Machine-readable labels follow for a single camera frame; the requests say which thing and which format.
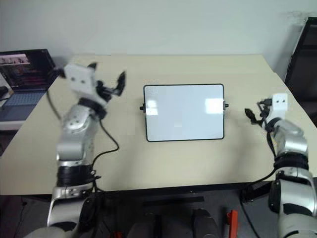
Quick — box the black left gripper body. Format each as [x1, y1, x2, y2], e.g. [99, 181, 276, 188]
[95, 80, 121, 101]

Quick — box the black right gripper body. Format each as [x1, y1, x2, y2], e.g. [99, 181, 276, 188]
[257, 104, 273, 125]

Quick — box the black-framed small whiteboard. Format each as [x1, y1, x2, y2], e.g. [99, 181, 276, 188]
[139, 83, 229, 143]

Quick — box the open blue laptop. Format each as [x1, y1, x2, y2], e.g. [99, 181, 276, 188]
[0, 48, 56, 122]

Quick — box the red clamp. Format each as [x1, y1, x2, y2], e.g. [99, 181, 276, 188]
[226, 209, 239, 238]

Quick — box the dark rounded shape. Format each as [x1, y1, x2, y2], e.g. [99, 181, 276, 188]
[192, 208, 220, 238]

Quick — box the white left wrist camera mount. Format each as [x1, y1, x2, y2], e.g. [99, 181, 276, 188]
[62, 62, 98, 100]

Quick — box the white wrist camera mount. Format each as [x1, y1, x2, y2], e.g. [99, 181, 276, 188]
[271, 92, 290, 118]
[62, 62, 98, 100]

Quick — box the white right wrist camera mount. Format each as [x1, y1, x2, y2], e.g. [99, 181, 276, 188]
[271, 92, 290, 118]

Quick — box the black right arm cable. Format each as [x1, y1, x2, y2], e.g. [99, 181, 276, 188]
[239, 98, 279, 238]

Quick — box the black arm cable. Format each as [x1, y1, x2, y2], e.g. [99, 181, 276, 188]
[45, 68, 120, 176]
[239, 98, 279, 238]

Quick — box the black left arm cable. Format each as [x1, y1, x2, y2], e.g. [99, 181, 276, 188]
[45, 68, 120, 176]

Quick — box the black shelf frame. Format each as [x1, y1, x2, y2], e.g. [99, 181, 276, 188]
[284, 16, 317, 118]

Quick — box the black table frame bar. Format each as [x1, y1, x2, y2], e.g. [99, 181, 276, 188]
[142, 195, 206, 206]

